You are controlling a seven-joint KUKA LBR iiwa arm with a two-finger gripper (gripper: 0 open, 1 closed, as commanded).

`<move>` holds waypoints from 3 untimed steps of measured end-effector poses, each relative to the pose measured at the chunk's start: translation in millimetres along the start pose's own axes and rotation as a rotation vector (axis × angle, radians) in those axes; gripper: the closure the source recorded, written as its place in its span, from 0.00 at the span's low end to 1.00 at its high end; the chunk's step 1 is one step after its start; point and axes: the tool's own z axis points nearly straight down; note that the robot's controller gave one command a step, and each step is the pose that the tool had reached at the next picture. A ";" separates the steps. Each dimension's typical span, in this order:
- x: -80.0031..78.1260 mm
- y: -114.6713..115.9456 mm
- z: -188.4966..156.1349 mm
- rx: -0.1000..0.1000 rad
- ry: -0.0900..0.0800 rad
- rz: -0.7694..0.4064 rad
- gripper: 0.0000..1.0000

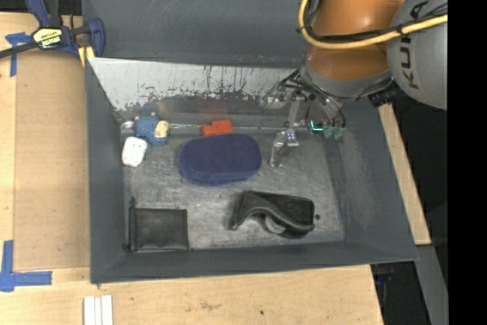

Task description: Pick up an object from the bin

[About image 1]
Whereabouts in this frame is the black cylinder on white bracket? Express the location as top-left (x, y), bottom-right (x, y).
top-left (367, 84), bottom-right (399, 108)

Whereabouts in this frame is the blue toy animal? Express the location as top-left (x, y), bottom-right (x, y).
top-left (132, 111), bottom-right (171, 147)

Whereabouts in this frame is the white toy with face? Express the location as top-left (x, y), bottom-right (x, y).
top-left (121, 136), bottom-right (148, 169)

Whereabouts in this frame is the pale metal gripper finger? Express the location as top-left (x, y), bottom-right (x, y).
top-left (285, 128), bottom-right (301, 148)
top-left (269, 130), bottom-right (288, 168)

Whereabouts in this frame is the grey metal bin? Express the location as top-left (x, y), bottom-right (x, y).
top-left (80, 0), bottom-right (420, 285)

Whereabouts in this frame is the orange-red block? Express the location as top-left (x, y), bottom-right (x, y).
top-left (201, 119), bottom-right (234, 138)

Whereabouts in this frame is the black flat pouch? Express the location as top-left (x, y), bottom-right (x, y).
top-left (126, 196), bottom-right (190, 253)

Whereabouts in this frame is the dark blue oval sponge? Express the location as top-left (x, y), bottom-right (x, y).
top-left (177, 132), bottom-right (263, 187)

